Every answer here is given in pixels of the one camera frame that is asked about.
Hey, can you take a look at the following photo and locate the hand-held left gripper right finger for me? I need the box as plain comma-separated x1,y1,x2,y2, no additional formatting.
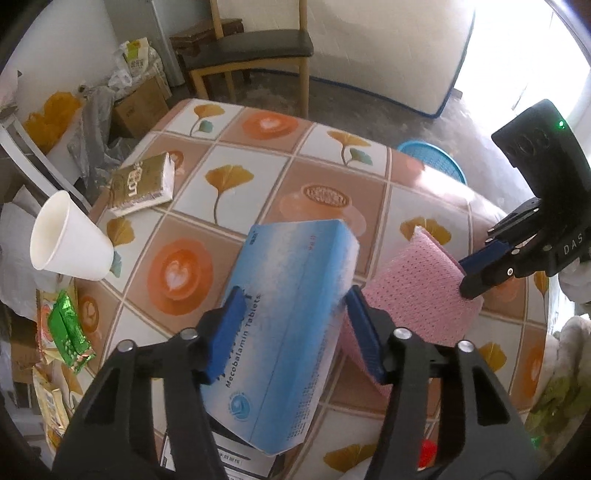
344,286,541,480

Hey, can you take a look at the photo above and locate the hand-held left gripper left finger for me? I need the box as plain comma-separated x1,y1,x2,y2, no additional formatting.
52,286,248,480

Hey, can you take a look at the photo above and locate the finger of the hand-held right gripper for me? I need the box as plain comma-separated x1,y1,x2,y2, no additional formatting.
458,198,546,275
459,244,553,300

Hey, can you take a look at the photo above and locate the blue white medicine box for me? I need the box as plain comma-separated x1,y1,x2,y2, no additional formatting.
199,220,358,455

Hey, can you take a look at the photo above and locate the pink perforated cloth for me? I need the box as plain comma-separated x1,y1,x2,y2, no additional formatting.
342,226,485,398

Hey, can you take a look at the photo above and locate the blue mesh wastebasket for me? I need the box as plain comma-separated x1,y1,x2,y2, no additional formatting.
397,141,467,185

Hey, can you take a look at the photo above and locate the white fluffy blanket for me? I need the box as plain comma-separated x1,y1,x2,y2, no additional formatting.
551,314,591,384

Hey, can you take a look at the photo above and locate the green patterned blanket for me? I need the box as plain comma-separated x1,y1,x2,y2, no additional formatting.
526,364,585,444

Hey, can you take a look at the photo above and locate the patterned tablecloth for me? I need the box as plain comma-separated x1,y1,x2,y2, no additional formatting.
74,98,550,480

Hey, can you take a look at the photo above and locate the small green packet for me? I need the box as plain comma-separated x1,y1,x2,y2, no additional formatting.
47,291,96,374

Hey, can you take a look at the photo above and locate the gold tissue pack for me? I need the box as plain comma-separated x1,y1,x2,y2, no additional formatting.
107,152,176,217

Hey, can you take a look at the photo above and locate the white paper cup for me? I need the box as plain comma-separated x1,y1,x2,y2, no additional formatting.
30,190,115,281

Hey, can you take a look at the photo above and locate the yellow snack packet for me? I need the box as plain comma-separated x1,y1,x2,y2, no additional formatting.
32,364,79,444

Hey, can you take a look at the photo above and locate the white mattress with blue edge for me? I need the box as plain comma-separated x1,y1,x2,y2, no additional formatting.
295,0,476,118

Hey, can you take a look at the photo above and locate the white plastic sheet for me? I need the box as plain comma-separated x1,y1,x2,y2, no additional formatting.
0,187,61,319

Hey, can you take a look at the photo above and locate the cardboard box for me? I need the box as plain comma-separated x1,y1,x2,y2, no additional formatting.
113,76,171,138

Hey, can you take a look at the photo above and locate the grey plastic sheet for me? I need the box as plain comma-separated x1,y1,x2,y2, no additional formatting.
67,85,139,204

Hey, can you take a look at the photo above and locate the white side table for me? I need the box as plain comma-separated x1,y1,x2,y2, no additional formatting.
0,69,93,213

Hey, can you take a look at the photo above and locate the yellow plastic bag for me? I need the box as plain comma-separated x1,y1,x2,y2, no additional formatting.
23,91,84,153

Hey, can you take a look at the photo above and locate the wooden chair with dark seat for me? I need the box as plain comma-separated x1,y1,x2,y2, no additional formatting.
185,0,315,118

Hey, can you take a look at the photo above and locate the white bag with green print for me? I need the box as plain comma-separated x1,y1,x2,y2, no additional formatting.
108,39,160,88

